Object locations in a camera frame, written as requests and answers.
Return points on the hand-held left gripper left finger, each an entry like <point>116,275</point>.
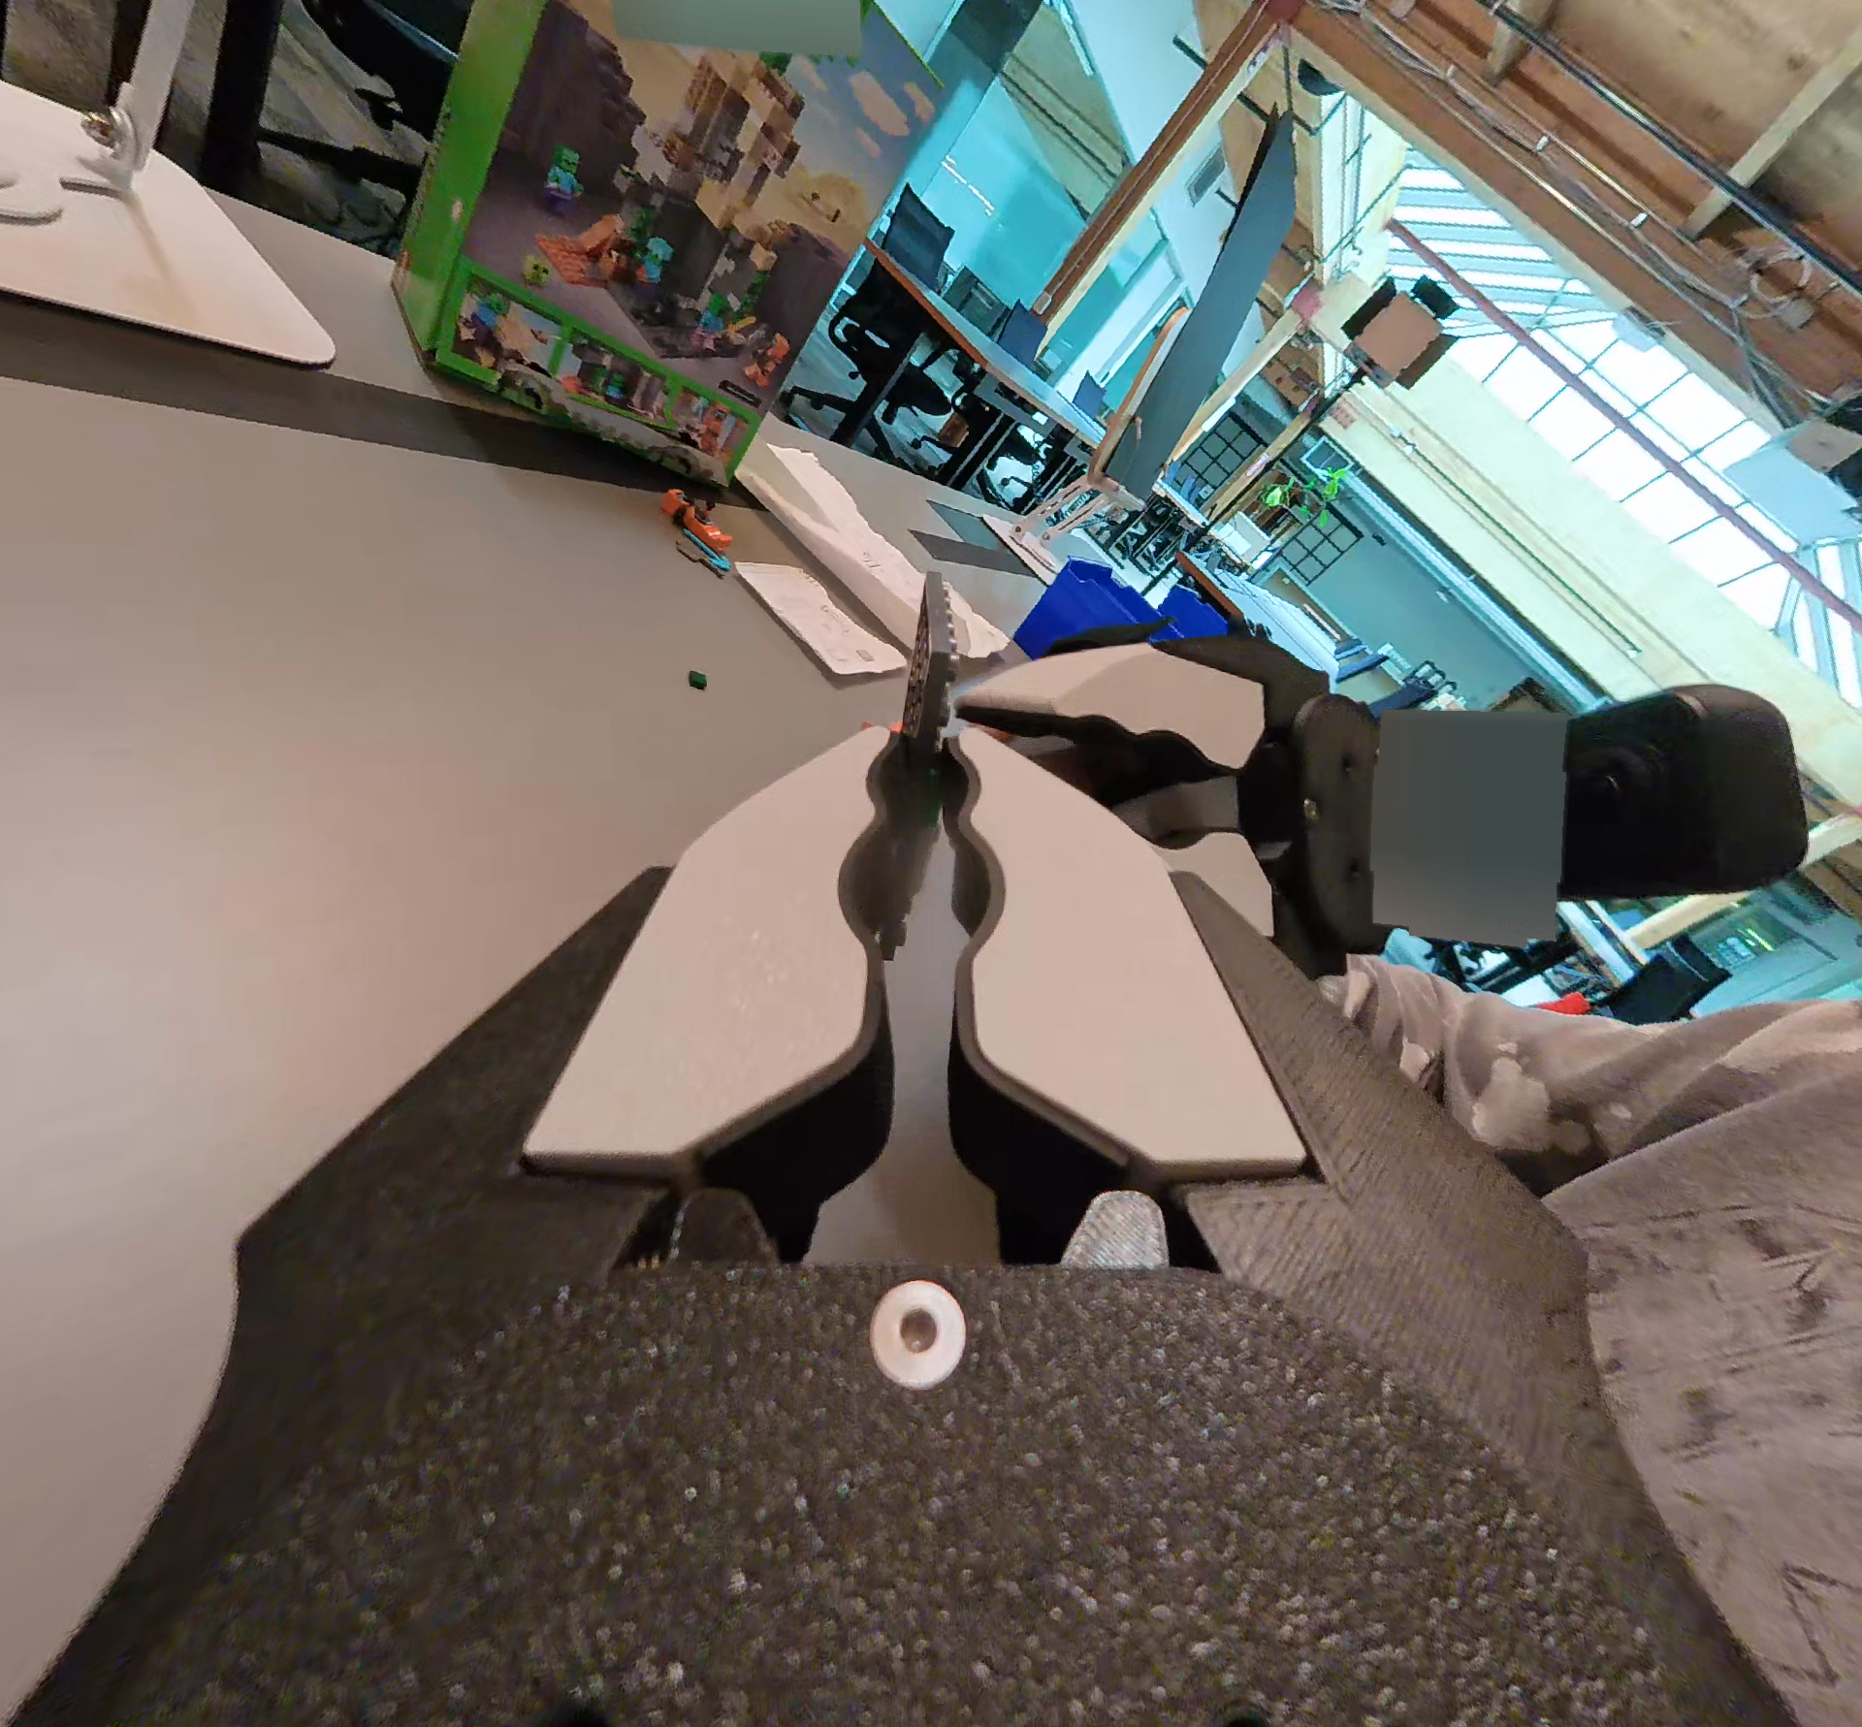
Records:
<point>727,1000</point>

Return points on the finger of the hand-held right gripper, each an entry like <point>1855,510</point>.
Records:
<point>1150,701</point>
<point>1208,870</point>

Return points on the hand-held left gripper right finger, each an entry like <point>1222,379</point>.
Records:
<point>1121,1015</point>

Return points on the large dark grey lego plate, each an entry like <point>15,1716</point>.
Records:
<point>932,679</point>

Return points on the light panel on arm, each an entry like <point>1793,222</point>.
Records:
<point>1397,333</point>

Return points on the person's right forearm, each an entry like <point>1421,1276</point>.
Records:
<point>1600,1073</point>

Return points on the orange and teal lego assembly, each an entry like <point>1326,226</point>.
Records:
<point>699,528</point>

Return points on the colourful lego box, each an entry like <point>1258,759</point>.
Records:
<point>641,273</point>

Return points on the blue plastic storage bin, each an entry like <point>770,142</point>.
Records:
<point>1077,608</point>

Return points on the green plant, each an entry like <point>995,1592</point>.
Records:
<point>1302,494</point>

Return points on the white crumpled paper bag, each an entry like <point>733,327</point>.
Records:
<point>858,534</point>

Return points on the white instruction sheet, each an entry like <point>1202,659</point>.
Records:
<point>822,622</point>

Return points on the brown-edged office desk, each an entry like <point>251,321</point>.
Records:
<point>989,345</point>

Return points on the wood-rimmed panel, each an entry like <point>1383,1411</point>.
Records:
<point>1222,301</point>

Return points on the black office chair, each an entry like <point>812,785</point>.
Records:
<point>880,345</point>

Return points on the large window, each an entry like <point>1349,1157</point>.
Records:
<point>1600,389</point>

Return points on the white stand base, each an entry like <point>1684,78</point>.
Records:
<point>146,243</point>

